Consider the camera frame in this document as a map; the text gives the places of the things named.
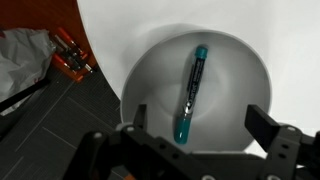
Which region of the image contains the teal marker pen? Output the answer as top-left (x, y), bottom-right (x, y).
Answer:
top-left (173, 44), bottom-right (209, 146)

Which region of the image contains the thin black rod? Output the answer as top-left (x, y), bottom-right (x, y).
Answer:
top-left (0, 78), bottom-right (51, 113)

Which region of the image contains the grey crumpled plastic bag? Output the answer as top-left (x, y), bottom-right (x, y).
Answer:
top-left (0, 28), bottom-right (57, 116)

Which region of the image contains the orange handled tool bundle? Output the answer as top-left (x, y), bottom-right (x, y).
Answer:
top-left (49, 27), bottom-right (100, 84)

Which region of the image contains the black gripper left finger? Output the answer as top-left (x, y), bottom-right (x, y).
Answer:
top-left (133, 103), bottom-right (148, 130)

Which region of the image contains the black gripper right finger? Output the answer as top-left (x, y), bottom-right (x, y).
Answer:
top-left (244, 104), bottom-right (282, 154)

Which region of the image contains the white round bowl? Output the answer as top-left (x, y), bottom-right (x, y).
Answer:
top-left (120, 29), bottom-right (273, 154)

